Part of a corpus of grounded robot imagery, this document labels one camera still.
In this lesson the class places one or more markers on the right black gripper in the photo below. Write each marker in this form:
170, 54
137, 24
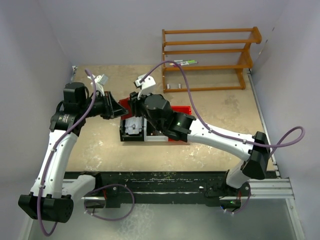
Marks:
135, 102

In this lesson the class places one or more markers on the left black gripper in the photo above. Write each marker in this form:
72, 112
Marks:
112, 109

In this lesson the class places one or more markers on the red leather card holder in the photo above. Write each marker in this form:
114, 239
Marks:
125, 102

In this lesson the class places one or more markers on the red plastic bin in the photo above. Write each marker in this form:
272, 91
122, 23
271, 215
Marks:
181, 110

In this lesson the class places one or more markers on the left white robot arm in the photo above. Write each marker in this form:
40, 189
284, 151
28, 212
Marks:
48, 200

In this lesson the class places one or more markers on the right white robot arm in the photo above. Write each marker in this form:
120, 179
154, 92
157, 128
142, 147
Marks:
250, 149

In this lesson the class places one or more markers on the silver cards pile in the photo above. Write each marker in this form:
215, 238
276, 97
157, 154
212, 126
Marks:
133, 125

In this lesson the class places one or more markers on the white plastic bin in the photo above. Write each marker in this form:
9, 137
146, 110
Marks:
153, 135

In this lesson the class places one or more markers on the black plastic bin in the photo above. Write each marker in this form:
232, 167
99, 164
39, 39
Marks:
130, 138

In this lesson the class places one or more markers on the purple marker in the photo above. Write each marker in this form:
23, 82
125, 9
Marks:
183, 63

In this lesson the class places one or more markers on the green marker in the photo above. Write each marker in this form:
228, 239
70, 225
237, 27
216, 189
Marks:
183, 61

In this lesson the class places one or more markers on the wooden rack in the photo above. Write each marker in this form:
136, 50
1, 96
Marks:
213, 49

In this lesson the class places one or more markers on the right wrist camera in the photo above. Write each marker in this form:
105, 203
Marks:
147, 86

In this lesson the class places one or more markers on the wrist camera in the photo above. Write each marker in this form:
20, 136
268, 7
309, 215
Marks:
100, 80
147, 86

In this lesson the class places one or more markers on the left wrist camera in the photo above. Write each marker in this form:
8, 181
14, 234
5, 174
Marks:
100, 80

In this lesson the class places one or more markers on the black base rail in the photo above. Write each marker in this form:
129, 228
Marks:
113, 178

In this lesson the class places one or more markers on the aluminium frame rail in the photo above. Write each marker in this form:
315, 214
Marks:
275, 187

